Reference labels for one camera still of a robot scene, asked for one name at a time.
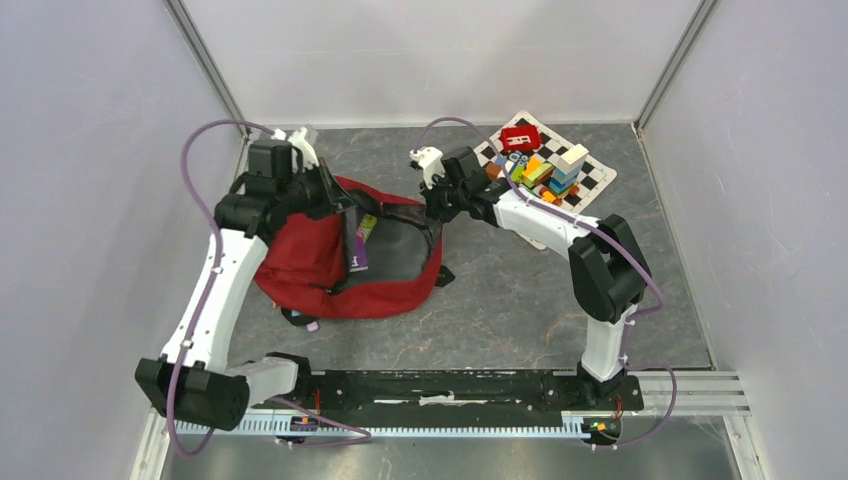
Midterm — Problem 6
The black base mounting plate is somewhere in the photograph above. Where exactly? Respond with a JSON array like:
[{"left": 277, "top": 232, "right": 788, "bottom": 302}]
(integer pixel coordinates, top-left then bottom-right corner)
[{"left": 287, "top": 369, "right": 645, "bottom": 429}]

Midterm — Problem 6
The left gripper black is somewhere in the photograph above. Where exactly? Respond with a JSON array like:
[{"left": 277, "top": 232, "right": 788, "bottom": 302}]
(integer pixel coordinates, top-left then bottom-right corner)
[{"left": 279, "top": 157, "right": 359, "bottom": 222}]

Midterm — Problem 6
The red backpack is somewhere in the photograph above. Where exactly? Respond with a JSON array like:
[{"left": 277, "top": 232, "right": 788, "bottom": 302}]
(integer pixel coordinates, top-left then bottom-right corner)
[{"left": 254, "top": 177, "right": 455, "bottom": 325}]

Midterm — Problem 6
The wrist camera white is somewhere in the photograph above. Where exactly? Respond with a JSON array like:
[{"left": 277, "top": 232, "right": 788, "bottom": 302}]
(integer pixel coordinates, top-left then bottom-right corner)
[
  {"left": 409, "top": 147, "right": 445, "bottom": 190},
  {"left": 271, "top": 125, "right": 320, "bottom": 170}
]

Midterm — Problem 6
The white blue block tower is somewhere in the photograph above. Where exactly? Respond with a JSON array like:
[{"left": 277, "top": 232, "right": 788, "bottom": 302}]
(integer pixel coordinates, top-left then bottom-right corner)
[{"left": 548, "top": 144, "right": 589, "bottom": 197}]

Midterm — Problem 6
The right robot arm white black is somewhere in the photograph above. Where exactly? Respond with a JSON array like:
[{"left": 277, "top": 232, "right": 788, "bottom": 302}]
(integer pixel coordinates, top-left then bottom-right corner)
[{"left": 410, "top": 147, "right": 652, "bottom": 408}]

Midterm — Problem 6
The checkered play mat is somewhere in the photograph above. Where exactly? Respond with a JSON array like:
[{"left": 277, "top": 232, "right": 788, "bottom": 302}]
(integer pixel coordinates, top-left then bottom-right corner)
[{"left": 474, "top": 110, "right": 617, "bottom": 214}]

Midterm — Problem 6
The red toy block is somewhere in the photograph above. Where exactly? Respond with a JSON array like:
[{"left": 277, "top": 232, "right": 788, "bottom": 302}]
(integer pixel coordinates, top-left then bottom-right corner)
[{"left": 500, "top": 124, "right": 542, "bottom": 152}]

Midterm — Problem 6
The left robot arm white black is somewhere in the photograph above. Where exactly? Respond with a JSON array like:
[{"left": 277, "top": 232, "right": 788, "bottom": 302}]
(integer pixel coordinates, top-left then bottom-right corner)
[{"left": 134, "top": 134, "right": 352, "bottom": 431}]

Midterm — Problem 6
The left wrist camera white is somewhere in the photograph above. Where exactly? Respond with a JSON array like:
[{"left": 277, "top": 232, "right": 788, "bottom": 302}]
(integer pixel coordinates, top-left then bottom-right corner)
[{"left": 271, "top": 125, "right": 320, "bottom": 170}]

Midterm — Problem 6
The pink book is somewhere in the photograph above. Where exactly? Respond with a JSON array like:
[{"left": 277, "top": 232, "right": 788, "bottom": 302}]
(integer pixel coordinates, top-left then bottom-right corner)
[{"left": 350, "top": 213, "right": 378, "bottom": 272}]

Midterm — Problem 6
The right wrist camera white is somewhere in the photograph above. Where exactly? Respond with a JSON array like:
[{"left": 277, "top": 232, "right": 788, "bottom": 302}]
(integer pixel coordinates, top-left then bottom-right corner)
[{"left": 409, "top": 147, "right": 445, "bottom": 190}]

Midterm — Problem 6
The yellow green toy block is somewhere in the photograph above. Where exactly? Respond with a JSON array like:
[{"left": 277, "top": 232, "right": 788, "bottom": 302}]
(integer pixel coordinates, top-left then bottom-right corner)
[{"left": 521, "top": 162, "right": 556, "bottom": 189}]

